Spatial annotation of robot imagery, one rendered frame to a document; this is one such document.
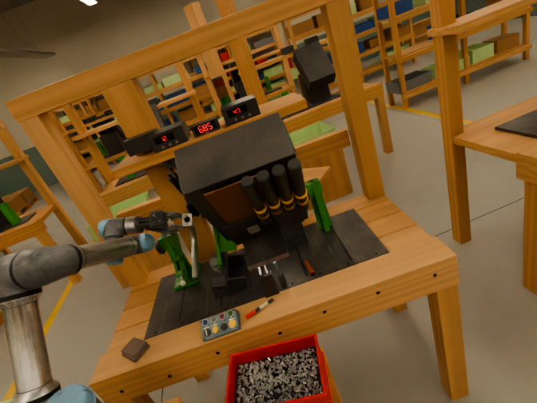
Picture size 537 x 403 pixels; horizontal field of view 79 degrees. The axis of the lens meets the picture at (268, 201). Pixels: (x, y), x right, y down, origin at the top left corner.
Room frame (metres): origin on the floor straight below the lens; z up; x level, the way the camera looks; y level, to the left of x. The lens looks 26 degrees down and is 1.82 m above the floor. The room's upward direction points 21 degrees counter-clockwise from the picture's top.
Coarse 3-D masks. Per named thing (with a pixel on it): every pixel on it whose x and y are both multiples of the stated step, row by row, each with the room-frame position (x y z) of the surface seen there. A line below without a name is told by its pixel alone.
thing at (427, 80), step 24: (408, 0) 5.36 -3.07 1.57; (504, 24) 5.85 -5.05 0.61; (528, 24) 5.42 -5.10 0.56; (384, 48) 5.71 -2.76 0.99; (408, 48) 5.71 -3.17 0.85; (432, 48) 5.27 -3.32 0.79; (480, 48) 5.43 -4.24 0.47; (504, 48) 5.48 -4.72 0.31; (528, 48) 5.38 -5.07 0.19; (384, 72) 5.74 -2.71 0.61; (432, 72) 5.46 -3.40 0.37; (408, 96) 5.24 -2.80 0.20
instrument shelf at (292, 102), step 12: (288, 96) 1.60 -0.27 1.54; (300, 96) 1.49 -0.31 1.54; (264, 108) 1.54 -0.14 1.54; (276, 108) 1.43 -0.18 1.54; (288, 108) 1.41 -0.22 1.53; (300, 108) 1.41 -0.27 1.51; (252, 120) 1.42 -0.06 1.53; (192, 132) 1.63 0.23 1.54; (216, 132) 1.42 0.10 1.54; (180, 144) 1.46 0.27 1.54; (144, 156) 1.50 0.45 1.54; (156, 156) 1.43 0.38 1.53; (168, 156) 1.43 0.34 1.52; (120, 168) 1.44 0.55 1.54; (132, 168) 1.44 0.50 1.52; (144, 168) 1.43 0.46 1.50
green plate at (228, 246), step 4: (216, 232) 1.17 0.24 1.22; (216, 236) 1.17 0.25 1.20; (220, 236) 1.18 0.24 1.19; (216, 240) 1.17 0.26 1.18; (220, 240) 1.18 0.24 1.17; (224, 240) 1.18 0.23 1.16; (216, 244) 1.17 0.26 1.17; (220, 244) 1.18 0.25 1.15; (224, 244) 1.18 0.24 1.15; (228, 244) 1.18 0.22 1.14; (232, 244) 1.18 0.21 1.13; (236, 244) 1.20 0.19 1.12; (220, 248) 1.18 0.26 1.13; (224, 248) 1.18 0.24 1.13; (228, 248) 1.18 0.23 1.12; (232, 248) 1.18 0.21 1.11; (236, 248) 1.18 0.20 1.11; (220, 252) 1.18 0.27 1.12
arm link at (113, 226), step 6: (102, 222) 1.29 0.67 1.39; (108, 222) 1.28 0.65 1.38; (114, 222) 1.28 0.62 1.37; (120, 222) 1.27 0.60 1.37; (102, 228) 1.27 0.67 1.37; (108, 228) 1.26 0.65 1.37; (114, 228) 1.26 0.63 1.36; (120, 228) 1.26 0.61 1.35; (102, 234) 1.26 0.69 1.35; (108, 234) 1.24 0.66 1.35; (114, 234) 1.24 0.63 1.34; (120, 234) 1.25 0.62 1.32; (126, 234) 1.27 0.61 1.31
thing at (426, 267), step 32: (384, 256) 1.05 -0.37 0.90; (416, 256) 0.98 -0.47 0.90; (448, 256) 0.92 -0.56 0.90; (320, 288) 1.01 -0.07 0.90; (352, 288) 0.94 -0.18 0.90; (384, 288) 0.92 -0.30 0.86; (416, 288) 0.92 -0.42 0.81; (256, 320) 0.97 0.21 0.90; (288, 320) 0.94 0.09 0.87; (320, 320) 0.93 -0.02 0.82; (352, 320) 0.93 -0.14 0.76; (160, 352) 0.99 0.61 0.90; (192, 352) 0.95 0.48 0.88; (224, 352) 0.95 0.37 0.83; (96, 384) 0.96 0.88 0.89; (128, 384) 0.96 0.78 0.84; (160, 384) 0.96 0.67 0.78
